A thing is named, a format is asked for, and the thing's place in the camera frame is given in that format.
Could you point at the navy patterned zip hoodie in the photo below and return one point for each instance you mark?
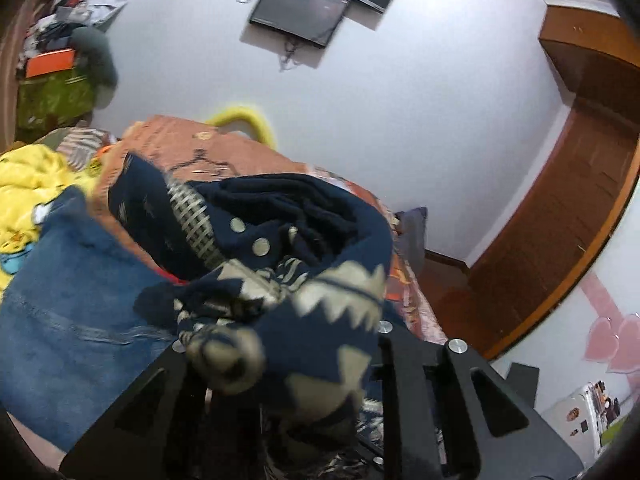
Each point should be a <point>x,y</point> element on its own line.
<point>278,286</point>

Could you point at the orange box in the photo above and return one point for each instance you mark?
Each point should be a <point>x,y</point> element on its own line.
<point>50,62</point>

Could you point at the blue denim jacket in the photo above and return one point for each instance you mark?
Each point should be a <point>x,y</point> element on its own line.
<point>71,342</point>

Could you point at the small wall monitor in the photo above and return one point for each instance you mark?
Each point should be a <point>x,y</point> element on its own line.
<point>313,21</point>

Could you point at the wooden wardrobe with sliding door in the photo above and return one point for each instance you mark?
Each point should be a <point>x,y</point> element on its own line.
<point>597,58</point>

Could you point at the grey pillow on clutter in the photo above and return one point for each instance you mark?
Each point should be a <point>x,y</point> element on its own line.
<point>92,45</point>

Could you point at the wooden room door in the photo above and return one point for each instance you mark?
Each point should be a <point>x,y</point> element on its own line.
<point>555,223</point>

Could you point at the orange printed bed quilt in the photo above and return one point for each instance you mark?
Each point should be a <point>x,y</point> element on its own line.
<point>193,151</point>

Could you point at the yellow cartoon fleece blanket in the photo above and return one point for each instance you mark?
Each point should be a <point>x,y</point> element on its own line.
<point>32,176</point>

